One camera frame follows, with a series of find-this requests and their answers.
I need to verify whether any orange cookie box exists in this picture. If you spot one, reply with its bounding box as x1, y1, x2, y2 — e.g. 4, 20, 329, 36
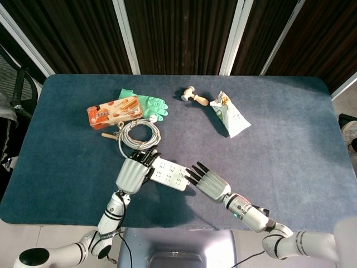
86, 95, 144, 131

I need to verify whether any white green snack bag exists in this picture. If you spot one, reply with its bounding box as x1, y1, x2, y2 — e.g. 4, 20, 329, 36
209, 90, 252, 138

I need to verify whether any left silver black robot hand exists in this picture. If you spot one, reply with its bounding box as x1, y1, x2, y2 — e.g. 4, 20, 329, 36
115, 147, 162, 195

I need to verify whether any blue table cloth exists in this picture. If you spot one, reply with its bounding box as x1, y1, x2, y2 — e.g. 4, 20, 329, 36
0, 74, 357, 232

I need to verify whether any grey-white cable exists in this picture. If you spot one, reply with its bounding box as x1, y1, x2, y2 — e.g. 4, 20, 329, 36
115, 118, 162, 159

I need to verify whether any dark slatted partition panel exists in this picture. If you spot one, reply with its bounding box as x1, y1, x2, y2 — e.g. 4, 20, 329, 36
124, 0, 238, 76
231, 0, 297, 76
0, 0, 133, 76
266, 0, 357, 93

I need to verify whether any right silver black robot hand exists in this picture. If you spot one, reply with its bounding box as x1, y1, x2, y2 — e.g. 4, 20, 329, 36
185, 161, 232, 203

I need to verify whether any small wooden mallet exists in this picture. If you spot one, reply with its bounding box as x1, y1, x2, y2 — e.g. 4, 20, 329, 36
180, 85, 209, 107

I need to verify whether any grey robot torso base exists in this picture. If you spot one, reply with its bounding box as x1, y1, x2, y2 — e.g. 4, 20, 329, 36
118, 228, 238, 268

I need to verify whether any white sneaker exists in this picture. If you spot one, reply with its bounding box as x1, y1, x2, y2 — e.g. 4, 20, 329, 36
341, 121, 357, 153

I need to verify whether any black office chair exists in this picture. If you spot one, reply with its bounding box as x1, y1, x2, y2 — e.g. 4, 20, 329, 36
0, 44, 38, 121

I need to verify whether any white power strip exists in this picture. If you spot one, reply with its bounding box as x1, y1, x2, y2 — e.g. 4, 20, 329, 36
147, 156, 192, 192

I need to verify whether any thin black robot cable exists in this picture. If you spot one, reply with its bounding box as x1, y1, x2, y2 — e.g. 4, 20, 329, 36
107, 231, 132, 264
230, 250, 266, 268

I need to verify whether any white partition frame post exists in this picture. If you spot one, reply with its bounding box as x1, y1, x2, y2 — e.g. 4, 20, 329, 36
331, 71, 357, 101
220, 0, 253, 76
260, 0, 305, 76
0, 5, 55, 78
112, 0, 141, 75

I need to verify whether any green rubber glove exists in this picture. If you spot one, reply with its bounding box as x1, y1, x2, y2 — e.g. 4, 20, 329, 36
117, 88, 169, 122

